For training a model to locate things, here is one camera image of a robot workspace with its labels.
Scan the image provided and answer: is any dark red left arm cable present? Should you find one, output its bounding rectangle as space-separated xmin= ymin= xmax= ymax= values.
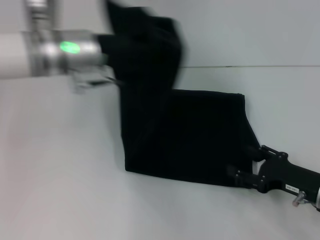
xmin=71 ymin=71 xmax=126 ymax=95

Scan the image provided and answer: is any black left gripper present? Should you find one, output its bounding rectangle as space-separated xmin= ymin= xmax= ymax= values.
xmin=96 ymin=33 xmax=121 ymax=68

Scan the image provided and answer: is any black shirt with FREE print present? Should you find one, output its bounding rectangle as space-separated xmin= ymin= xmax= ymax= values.
xmin=106 ymin=0 xmax=263 ymax=187

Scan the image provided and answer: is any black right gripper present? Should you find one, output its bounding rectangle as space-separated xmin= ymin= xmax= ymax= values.
xmin=226 ymin=144 xmax=320 ymax=201

